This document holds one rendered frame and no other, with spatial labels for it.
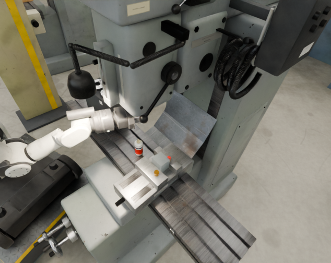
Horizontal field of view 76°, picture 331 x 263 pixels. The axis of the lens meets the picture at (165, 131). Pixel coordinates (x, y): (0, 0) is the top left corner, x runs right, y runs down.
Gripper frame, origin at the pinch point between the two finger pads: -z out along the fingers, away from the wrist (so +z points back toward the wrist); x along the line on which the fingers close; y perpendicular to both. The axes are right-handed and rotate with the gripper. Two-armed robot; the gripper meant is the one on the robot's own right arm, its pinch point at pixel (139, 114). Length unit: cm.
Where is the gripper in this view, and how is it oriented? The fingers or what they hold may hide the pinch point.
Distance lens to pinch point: 88.7
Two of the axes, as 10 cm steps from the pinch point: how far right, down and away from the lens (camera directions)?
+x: -3.4, -7.1, 6.2
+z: -9.4, 2.1, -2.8
